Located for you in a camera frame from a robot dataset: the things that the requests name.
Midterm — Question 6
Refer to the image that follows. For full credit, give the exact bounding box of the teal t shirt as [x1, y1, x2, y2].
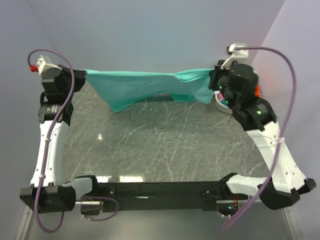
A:
[86, 68, 215, 113]

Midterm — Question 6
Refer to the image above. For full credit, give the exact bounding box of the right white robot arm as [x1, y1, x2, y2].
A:
[208, 60, 317, 210]

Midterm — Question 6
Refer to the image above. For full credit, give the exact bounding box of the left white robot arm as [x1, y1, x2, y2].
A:
[19, 63, 100, 213]

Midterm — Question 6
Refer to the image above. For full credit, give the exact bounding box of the orange t shirt in basket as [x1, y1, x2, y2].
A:
[255, 84, 262, 98]

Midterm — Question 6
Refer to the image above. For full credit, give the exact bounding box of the pink cloth in basket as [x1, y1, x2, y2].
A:
[216, 92, 224, 102]

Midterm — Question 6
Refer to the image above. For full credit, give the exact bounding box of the white laundry basket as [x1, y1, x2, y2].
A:
[214, 91, 233, 114]

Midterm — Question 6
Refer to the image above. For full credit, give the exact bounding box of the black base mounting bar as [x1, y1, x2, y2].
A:
[84, 181, 248, 213]

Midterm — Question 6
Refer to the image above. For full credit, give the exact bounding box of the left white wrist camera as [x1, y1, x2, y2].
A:
[29, 55, 57, 76]

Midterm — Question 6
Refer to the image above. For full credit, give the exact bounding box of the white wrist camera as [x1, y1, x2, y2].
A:
[29, 55, 57, 76]
[220, 43, 249, 70]

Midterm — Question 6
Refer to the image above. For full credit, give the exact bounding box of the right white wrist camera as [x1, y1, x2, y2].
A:
[220, 43, 249, 70]

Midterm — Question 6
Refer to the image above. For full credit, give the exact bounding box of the aluminium rail frame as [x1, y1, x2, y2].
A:
[15, 201, 303, 240]

